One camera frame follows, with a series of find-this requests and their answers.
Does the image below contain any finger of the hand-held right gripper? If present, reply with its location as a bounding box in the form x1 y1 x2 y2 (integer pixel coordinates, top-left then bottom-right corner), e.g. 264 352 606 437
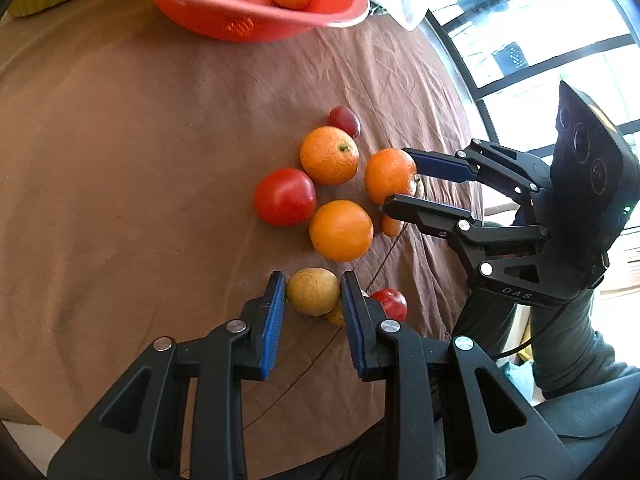
383 193 551 281
402 139 553 206

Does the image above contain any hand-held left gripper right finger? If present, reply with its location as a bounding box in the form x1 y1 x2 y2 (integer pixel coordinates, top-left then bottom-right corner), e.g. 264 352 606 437
340 270 581 480

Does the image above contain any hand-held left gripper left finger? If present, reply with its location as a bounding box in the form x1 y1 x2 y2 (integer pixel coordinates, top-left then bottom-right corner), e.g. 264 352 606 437
47 271 288 480

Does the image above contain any yellow-brown round fruit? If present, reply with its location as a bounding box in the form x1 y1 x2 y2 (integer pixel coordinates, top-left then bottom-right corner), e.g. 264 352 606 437
286 267 342 317

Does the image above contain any small dark red tomato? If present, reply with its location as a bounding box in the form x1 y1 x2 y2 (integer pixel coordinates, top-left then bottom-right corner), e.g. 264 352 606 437
328 105 362 139

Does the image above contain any large red tomato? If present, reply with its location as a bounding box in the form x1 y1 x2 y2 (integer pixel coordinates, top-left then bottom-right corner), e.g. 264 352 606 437
254 168 318 227

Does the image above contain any red plastic basin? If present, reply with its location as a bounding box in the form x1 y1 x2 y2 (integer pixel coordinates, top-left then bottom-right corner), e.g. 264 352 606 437
121 0 371 43

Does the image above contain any person's right forearm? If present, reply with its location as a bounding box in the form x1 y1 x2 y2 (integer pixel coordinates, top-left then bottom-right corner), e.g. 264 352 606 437
530 285 640 401

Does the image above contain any person's grey clothing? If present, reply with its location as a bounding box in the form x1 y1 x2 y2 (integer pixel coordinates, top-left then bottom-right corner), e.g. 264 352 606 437
280 290 640 480

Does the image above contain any black window frame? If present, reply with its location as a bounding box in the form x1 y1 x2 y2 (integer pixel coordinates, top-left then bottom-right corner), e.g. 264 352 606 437
425 0 640 161

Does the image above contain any black cable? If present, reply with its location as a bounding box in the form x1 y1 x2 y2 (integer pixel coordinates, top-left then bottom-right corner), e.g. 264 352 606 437
492 302 568 361

